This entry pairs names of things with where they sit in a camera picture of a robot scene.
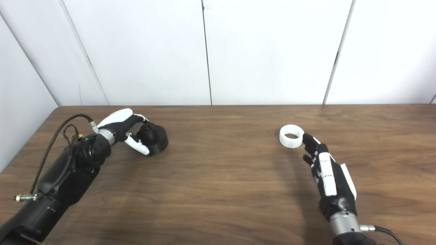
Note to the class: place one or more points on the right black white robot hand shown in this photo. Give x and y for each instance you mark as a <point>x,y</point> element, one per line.
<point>340,194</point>

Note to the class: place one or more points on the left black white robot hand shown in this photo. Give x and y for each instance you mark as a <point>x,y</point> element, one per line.
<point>117,126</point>

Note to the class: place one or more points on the round black plastic part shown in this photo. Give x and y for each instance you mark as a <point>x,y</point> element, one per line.
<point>156,139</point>

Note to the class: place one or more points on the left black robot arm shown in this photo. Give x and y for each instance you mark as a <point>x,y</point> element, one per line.
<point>61,183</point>

